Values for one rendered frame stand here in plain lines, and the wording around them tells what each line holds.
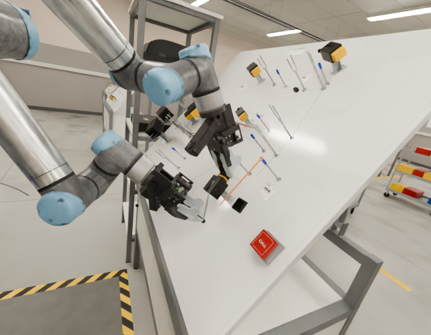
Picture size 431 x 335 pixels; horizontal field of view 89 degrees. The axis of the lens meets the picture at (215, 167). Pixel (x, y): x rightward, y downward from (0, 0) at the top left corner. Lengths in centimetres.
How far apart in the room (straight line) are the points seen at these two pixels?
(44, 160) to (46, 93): 750
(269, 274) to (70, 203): 44
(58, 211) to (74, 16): 36
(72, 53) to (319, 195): 769
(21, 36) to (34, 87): 735
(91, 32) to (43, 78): 748
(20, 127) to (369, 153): 73
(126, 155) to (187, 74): 25
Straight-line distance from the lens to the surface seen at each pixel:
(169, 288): 74
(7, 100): 56
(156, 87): 48
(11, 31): 69
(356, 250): 94
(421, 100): 71
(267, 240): 54
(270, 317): 84
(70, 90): 797
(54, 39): 797
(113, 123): 368
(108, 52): 55
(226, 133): 60
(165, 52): 160
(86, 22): 52
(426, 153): 547
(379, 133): 65
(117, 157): 60
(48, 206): 55
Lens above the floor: 142
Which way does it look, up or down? 19 degrees down
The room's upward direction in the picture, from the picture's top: 11 degrees clockwise
